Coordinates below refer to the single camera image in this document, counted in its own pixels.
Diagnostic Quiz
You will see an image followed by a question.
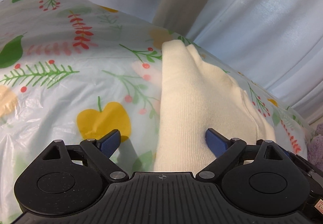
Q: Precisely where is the cream knit sweater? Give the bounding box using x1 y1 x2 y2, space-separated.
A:
153 40 276 174

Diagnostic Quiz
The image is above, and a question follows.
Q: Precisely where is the white sheer curtain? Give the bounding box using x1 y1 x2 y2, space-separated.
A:
0 0 323 123

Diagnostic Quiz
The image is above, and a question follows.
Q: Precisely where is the purple plush toy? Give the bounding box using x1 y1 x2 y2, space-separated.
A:
305 123 323 170

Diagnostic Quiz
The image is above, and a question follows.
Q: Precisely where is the floral plastic bed cover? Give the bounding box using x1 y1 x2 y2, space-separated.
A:
1 0 322 223

